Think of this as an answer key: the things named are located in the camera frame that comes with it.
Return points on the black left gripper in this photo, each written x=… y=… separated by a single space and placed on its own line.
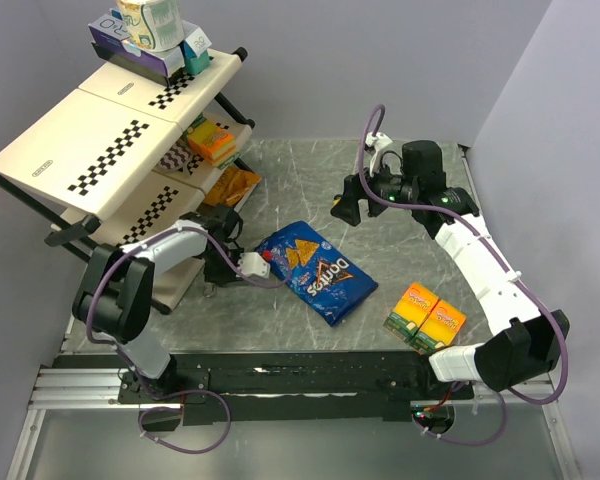
x=222 y=278

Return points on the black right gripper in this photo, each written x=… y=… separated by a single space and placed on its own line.
x=347 y=207

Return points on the brass padlock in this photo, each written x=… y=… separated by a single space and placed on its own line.
x=209 y=290

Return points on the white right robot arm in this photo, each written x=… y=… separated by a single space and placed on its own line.
x=527 y=339

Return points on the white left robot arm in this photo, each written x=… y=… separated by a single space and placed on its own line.
x=114 y=299

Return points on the blue Doritos chip bag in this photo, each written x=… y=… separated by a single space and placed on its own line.
x=320 y=275

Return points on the orange snack bag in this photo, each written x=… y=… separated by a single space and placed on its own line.
x=232 y=186

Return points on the left yellow sponge pack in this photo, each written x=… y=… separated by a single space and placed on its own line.
x=410 y=312

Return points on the yellow sponge pack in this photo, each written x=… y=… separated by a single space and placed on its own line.
x=439 y=329
x=410 y=312

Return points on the purple zigzag cloth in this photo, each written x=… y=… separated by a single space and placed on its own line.
x=176 y=157

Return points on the orange sponge pack on shelf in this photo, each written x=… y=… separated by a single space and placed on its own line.
x=212 y=143

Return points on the right yellow sponge pack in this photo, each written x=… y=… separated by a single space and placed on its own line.
x=439 y=329

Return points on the beige checkered shelf rack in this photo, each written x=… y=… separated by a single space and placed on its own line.
x=90 y=164

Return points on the teal small box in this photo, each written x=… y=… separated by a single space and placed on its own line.
x=194 y=47

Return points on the purple tissue box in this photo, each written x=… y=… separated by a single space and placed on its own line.
x=112 y=43

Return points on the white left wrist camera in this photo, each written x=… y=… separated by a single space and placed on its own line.
x=252 y=264

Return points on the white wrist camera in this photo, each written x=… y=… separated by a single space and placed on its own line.
x=252 y=264
x=377 y=144

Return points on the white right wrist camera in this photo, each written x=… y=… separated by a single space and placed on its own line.
x=377 y=144

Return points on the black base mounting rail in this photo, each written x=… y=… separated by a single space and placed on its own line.
x=262 y=386

